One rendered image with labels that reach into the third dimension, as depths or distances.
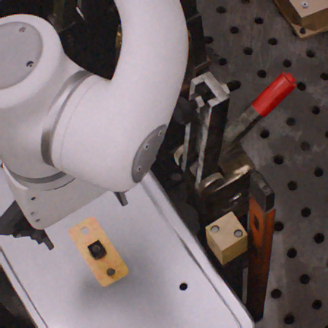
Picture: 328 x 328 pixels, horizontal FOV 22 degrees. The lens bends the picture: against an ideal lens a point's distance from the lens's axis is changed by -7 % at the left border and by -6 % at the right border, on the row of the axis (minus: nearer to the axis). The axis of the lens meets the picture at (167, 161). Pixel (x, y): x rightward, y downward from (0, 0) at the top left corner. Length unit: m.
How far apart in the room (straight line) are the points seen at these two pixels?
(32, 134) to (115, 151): 0.07
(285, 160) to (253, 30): 0.25
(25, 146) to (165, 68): 0.12
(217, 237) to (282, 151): 0.46
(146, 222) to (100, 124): 0.41
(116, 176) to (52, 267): 0.40
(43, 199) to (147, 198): 0.27
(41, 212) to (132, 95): 0.23
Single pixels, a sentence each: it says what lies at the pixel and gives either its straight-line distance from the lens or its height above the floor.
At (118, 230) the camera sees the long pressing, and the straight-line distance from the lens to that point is 1.01.
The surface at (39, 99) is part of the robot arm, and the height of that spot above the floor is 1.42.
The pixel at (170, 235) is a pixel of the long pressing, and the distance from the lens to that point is 1.00.
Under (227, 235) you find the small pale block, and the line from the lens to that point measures 0.93.
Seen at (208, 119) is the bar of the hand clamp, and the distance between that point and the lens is 0.84.
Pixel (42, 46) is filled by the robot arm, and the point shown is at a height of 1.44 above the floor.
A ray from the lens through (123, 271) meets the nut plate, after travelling 0.99.
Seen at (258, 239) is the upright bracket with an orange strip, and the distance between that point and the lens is 0.93.
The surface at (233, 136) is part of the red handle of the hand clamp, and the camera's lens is 0.93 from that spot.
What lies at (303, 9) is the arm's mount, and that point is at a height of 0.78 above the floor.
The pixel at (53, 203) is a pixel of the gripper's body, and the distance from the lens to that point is 0.79.
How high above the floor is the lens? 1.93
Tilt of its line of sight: 65 degrees down
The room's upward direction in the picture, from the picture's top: 12 degrees counter-clockwise
